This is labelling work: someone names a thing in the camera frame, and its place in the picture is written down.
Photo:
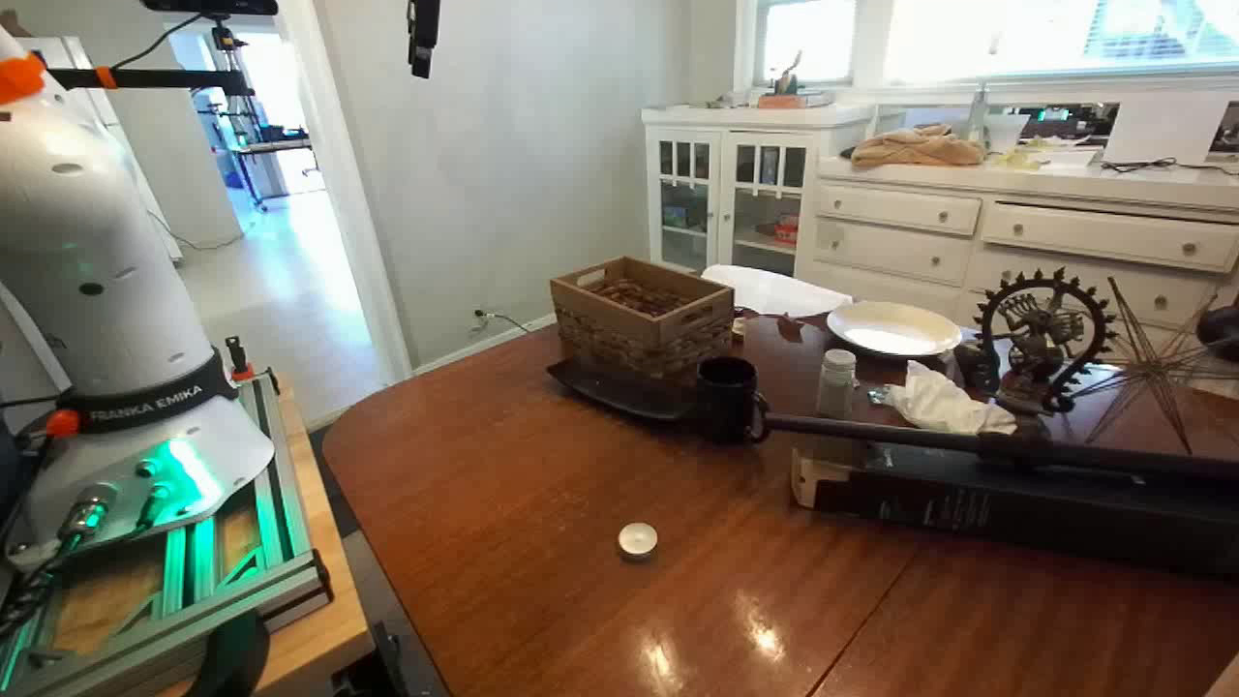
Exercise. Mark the small glass jar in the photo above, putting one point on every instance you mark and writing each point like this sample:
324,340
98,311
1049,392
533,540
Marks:
838,379

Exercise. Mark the metal starburst ornament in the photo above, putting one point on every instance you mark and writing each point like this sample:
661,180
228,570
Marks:
1163,376

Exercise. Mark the white drawer dresser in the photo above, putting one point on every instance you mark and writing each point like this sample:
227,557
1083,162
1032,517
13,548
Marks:
946,233

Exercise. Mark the white plate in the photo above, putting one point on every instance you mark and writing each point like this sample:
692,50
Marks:
897,330

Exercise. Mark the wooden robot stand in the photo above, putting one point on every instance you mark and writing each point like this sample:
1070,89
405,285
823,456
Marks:
305,620

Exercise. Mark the black camera tripod arm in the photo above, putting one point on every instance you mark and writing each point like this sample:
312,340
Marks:
130,74

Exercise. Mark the long dark cardboard box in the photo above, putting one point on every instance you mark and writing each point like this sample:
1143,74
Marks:
1057,507

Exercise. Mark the black mug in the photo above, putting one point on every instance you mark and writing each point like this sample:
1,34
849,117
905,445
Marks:
728,402

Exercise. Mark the white chair back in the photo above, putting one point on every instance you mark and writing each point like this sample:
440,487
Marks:
768,290

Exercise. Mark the bread loaf on dresser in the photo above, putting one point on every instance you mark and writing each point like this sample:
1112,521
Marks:
916,147

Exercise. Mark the black gear wheel statue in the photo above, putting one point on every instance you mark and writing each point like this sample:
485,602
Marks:
1035,338

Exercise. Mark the woven wicker basket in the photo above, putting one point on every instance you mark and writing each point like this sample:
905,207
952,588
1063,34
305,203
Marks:
643,317

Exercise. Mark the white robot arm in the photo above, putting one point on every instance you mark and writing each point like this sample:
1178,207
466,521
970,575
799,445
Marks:
88,264

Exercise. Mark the white glass door cabinet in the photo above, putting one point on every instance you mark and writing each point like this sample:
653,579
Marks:
728,184

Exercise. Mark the crumpled white cloth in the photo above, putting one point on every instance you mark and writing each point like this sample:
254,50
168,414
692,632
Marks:
930,401

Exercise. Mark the dark tray under basket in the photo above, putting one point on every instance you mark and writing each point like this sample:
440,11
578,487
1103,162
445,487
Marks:
619,392

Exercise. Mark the small white round lid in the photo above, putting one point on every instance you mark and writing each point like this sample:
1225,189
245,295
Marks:
635,540

